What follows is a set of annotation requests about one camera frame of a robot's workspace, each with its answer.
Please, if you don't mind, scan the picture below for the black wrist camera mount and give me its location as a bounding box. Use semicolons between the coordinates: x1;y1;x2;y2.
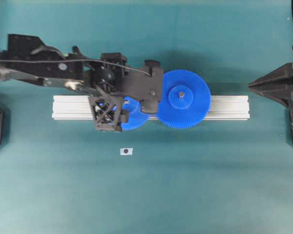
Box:
119;69;164;102

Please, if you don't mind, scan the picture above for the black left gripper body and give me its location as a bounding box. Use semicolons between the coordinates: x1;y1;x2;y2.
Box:
88;96;129;132

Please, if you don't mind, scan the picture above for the black camera cable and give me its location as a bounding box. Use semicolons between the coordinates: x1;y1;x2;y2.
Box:
0;57;153;78

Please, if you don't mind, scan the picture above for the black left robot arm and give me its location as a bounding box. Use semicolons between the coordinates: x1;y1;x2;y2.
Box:
0;34;164;132

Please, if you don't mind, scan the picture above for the green table mat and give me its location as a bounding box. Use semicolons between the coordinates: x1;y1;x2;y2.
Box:
0;0;293;234

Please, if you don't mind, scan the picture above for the large blue gear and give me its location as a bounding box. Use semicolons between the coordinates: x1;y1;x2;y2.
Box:
157;69;211;129

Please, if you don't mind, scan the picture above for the small blue gear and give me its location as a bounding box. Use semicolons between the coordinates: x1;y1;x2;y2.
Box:
121;97;149;131

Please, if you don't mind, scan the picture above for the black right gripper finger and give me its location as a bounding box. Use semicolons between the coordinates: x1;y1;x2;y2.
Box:
248;63;293;109

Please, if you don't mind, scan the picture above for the aluminium extrusion rail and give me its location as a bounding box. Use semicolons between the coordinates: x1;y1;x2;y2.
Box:
52;95;250;120

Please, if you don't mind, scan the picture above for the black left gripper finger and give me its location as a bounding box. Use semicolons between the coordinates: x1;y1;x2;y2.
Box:
142;60;164;102
140;101;159;115

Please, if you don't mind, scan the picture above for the white tape marker with dot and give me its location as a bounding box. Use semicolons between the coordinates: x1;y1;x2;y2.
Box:
120;148;133;156

